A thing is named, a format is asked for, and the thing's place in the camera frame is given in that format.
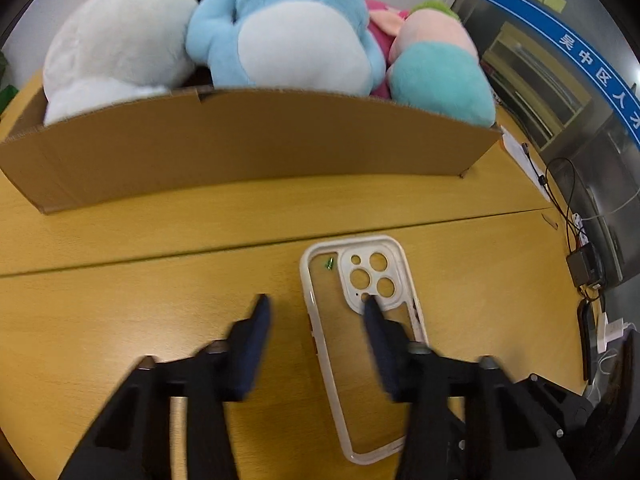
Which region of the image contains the clear white phone case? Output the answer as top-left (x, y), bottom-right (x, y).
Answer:
top-left (299, 235), bottom-right (428, 466)

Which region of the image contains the green haired teal doll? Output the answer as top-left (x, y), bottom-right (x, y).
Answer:
top-left (372, 0), bottom-right (496, 128)

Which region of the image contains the white panda plush toy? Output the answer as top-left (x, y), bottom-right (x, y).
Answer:
top-left (42, 0), bottom-right (198, 126)

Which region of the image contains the pink bear plush toy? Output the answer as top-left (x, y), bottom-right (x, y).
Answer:
top-left (364, 0), bottom-right (411, 100)

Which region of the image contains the light blue plush toy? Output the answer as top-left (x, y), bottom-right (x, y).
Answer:
top-left (186, 0), bottom-right (386, 96)

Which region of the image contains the black power adapter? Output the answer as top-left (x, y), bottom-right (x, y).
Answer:
top-left (566, 244), bottom-right (601, 288)

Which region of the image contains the white paper envelope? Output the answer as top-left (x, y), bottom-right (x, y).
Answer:
top-left (500, 126), bottom-right (550, 202)

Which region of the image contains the brown cardboard box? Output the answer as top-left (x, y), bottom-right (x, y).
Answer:
top-left (1, 80), bottom-right (499, 214)

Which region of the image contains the wooden shelf behind glass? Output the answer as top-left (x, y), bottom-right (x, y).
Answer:
top-left (482, 22), bottom-right (591, 151)

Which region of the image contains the black usb cable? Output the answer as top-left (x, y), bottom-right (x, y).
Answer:
top-left (520, 142), bottom-right (601, 261)

